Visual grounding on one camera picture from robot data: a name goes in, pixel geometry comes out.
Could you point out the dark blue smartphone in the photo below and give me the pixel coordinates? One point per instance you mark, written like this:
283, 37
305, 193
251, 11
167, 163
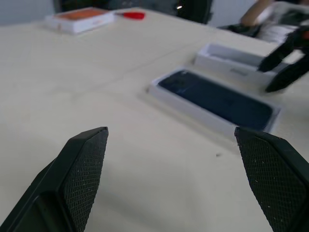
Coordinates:
217, 99

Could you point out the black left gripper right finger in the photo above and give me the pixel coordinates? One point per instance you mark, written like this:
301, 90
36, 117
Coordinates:
277, 178

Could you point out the white phone box base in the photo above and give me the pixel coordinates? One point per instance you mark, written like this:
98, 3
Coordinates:
173, 101

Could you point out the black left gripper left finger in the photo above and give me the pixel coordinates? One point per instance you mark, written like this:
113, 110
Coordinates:
60, 188

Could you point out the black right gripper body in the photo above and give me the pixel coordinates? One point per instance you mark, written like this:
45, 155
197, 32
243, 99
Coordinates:
303, 41

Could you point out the white phone box lid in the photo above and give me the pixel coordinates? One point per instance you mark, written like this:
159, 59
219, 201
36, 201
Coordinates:
227, 62

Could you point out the white box with orange print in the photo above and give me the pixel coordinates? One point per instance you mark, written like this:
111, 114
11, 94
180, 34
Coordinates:
79, 20

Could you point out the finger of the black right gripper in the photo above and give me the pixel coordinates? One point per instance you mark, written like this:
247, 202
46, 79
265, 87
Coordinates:
277, 56
289, 77

